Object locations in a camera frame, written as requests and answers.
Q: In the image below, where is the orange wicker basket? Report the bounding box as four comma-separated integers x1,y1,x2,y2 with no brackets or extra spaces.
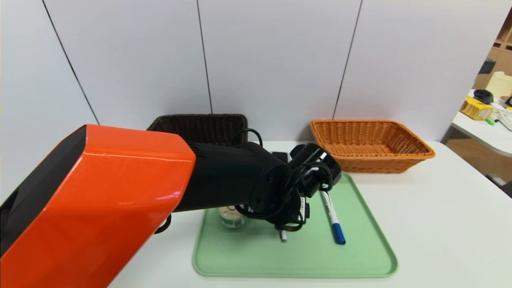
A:
310,119,436,174

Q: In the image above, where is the cream plastic container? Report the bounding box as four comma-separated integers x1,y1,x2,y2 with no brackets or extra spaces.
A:
486,71,512,98

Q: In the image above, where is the pile of white items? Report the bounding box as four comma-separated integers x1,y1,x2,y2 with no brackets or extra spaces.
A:
493,102,512,131

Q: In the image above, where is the white side table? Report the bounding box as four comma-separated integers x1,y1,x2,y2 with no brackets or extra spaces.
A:
451,90,512,157

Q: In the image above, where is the wooden shelf unit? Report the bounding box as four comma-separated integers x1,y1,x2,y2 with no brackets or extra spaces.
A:
472,8,512,90

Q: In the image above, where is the dark table leg base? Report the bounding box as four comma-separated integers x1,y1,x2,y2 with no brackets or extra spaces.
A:
486,173,512,199

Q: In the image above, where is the yellow box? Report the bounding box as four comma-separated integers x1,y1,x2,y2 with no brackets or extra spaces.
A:
460,96,493,121

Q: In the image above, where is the white marker with blue cap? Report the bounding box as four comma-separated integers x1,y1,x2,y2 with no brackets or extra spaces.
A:
320,190,346,245

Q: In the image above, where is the tin can with green label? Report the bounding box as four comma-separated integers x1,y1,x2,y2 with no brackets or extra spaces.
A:
219,206,246,229

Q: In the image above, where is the black tape roll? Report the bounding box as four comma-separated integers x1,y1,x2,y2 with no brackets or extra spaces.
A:
473,89,494,105

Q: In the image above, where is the dark brown wicker basket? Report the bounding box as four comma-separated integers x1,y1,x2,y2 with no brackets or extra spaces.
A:
147,114,248,147

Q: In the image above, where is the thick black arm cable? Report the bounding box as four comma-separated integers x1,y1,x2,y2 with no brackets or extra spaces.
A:
154,214,172,235

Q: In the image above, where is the light green plastic tray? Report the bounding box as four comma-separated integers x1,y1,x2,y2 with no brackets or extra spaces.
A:
192,169,399,278

